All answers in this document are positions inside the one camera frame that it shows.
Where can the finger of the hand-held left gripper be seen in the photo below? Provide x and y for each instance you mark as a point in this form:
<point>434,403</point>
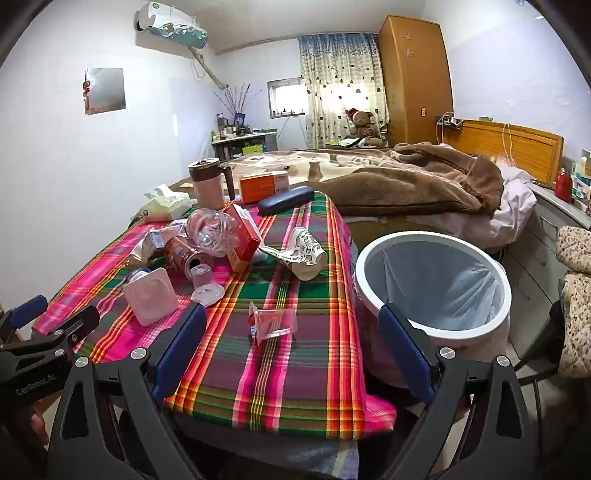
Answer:
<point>76,325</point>
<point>27,308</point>

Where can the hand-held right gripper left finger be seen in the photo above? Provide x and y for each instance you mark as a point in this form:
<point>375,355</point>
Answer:
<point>184,341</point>

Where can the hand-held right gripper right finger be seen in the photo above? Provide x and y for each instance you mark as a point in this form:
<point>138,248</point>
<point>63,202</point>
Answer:
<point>406,350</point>

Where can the white round trash bin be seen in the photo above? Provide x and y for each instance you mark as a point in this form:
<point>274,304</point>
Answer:
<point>369,318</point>

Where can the red cardboard box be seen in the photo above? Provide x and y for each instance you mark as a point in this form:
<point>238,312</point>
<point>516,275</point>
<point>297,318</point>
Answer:
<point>244,240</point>

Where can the white square plastic container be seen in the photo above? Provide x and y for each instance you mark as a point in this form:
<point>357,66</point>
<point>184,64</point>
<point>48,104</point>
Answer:
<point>150,297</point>

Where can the small clear plastic cup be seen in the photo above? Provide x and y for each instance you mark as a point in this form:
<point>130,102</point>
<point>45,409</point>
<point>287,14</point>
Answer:
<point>205,284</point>

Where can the pale blue bin liner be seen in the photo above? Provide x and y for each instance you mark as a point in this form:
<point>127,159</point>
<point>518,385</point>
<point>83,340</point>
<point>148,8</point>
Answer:
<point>434,281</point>

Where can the brown drink can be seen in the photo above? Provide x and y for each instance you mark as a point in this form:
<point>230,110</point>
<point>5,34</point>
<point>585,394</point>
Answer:
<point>182,256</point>

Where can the crumpled white paper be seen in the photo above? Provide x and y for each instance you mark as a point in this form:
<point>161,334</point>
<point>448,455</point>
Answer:
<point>138,254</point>

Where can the blueberry milk carton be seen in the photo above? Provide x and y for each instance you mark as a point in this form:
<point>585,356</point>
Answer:
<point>155,241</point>

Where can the plaid tablecloth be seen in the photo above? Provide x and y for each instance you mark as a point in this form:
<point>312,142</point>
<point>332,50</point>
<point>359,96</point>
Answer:
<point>286,369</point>

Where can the crushed clear plastic bottle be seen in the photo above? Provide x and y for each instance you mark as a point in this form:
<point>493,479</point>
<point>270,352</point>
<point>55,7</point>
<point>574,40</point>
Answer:
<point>212,233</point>

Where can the tissue pack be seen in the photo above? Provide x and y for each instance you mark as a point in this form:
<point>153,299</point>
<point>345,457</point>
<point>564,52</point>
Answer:
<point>164,205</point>

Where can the crushed printed paper cup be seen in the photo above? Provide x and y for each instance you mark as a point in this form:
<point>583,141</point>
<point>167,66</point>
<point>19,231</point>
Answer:
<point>300,254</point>

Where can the black chair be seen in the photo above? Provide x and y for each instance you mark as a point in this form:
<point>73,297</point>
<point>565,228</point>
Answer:
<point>551,323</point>

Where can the beige mug with brown lid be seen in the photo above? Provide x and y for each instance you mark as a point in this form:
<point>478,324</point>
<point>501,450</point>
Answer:
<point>207,184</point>

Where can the brown fleece blanket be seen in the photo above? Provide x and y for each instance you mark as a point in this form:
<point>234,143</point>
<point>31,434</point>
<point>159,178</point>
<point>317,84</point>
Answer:
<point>392,184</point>

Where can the orange and white box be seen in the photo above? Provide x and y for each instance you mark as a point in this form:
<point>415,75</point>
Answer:
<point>263,188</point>

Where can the dark blue glasses case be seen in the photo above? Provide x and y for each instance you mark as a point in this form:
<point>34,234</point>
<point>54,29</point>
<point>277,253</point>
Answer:
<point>286,201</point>

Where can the grey bedside cabinet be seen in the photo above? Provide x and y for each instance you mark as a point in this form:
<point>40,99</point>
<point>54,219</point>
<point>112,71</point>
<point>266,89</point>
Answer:
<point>540,240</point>

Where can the pale pink bedding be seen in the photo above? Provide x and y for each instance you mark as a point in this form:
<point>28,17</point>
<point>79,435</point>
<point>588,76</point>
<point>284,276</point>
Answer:
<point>515,203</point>

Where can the floral quilted cushion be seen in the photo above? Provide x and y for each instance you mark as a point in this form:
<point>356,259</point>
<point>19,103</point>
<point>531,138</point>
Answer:
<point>577,277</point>

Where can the cluttered desk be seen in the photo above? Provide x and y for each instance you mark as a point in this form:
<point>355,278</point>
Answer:
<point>240,143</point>

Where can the red bottle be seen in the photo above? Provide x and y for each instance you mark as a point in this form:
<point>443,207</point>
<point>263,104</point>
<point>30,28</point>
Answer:
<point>563,187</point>

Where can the brown teddy bear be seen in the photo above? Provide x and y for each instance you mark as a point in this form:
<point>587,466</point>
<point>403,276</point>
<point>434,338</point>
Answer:
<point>362,125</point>

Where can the wooden bed headboard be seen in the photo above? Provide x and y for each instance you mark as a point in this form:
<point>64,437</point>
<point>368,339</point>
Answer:
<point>517,147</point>

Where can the vase of bare branches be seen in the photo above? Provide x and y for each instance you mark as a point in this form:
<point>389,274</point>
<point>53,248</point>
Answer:
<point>238,101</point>

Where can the small window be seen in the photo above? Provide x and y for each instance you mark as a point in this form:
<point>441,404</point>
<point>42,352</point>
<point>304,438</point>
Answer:
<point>286,97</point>

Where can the patterned window curtain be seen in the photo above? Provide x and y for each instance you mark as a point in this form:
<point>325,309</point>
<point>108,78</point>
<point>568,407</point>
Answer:
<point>344,87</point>

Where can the wooden wardrobe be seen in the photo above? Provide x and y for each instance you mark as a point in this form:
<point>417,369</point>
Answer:
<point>415,78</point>

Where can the air conditioner pipe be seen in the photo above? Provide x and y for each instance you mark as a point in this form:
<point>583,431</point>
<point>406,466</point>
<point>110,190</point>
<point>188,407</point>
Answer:
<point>210,69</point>

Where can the wall mirror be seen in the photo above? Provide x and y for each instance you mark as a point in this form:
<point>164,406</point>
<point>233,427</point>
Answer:
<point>108,90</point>

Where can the white wall air conditioner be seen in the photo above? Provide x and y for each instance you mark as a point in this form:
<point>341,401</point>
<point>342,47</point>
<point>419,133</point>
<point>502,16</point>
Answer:
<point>171,27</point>

